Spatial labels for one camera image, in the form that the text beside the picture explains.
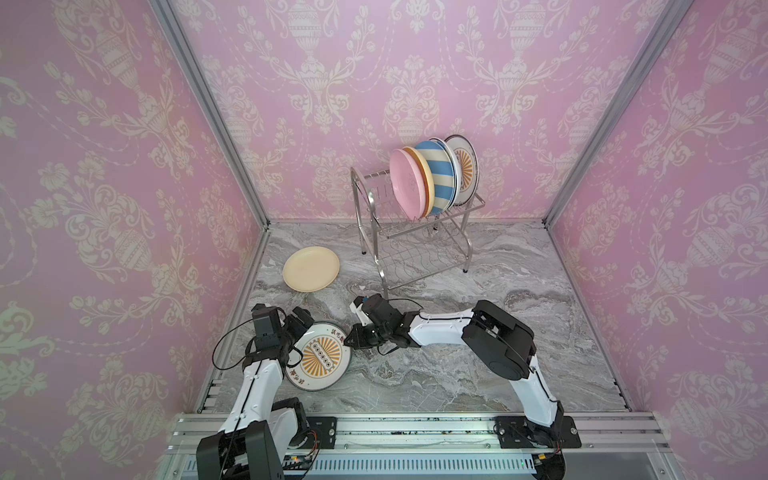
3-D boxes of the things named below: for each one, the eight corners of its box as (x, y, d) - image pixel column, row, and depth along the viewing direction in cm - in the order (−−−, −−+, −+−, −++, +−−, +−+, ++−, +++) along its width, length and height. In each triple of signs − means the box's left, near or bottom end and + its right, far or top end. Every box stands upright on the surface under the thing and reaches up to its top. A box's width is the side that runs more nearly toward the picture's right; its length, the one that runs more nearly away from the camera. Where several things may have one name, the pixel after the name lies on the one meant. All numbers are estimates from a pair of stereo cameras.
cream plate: (279, 292, 103) (277, 288, 101) (290, 250, 115) (289, 246, 113) (337, 292, 103) (336, 289, 101) (342, 250, 115) (341, 246, 113)
